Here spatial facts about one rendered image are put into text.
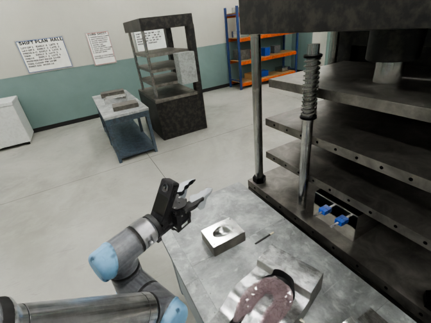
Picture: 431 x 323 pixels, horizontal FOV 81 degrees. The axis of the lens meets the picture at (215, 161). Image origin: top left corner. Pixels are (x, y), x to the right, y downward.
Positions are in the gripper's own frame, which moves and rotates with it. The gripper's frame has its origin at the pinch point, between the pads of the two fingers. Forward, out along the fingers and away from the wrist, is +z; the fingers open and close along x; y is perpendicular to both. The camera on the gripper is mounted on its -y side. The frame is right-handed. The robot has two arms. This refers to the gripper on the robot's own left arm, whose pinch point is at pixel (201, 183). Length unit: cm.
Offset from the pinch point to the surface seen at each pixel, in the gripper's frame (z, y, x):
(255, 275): 18, 57, 15
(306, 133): 80, 14, 5
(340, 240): 68, 62, 39
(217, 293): 4, 66, 3
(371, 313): 29, 52, 58
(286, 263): 29, 52, 24
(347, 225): 71, 54, 39
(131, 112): 162, 108, -293
